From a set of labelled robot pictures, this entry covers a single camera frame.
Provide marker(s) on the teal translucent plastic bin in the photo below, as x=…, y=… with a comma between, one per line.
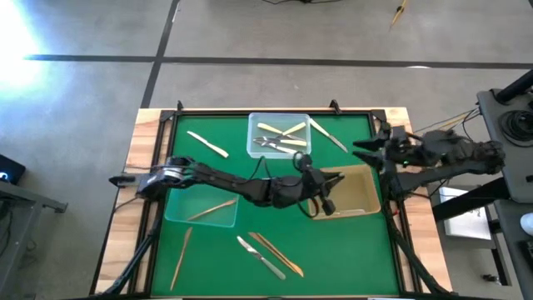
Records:
x=183, y=204

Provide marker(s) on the black support strut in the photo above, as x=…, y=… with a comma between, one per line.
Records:
x=137, y=258
x=410, y=258

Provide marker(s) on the white box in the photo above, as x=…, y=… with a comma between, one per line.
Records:
x=466, y=221

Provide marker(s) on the clear plastic bin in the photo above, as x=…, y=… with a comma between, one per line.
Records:
x=254, y=121

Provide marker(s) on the wooden chopstick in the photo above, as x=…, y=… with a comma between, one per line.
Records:
x=212, y=209

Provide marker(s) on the dark upright pole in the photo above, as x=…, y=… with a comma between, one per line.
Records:
x=516, y=85

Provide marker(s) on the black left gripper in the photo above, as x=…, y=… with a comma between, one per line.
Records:
x=308, y=185

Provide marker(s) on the gray cart table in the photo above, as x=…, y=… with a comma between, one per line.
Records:
x=495, y=125

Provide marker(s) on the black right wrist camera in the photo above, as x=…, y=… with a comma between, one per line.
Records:
x=398, y=132

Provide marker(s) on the black computer case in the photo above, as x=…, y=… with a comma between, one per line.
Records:
x=10, y=168

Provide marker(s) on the silver metal knife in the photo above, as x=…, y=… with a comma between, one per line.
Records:
x=260, y=257
x=283, y=148

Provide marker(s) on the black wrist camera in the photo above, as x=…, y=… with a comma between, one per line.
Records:
x=328, y=207
x=398, y=132

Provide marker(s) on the green table mat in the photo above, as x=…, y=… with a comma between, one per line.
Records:
x=333, y=258

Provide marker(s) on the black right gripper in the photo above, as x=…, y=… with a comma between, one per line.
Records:
x=395, y=153

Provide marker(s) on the black frame clamp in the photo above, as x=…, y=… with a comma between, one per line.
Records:
x=335, y=106
x=180, y=105

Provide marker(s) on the black table frame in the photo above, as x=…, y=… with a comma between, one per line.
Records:
x=165, y=116

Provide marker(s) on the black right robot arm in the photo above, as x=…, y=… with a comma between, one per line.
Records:
x=458, y=150

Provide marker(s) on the gray metal table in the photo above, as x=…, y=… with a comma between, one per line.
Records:
x=25, y=198

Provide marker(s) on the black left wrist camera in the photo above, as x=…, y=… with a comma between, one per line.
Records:
x=328, y=207

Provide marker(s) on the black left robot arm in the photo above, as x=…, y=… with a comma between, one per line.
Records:
x=225, y=181

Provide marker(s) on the white plastic knife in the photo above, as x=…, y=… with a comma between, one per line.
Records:
x=208, y=144

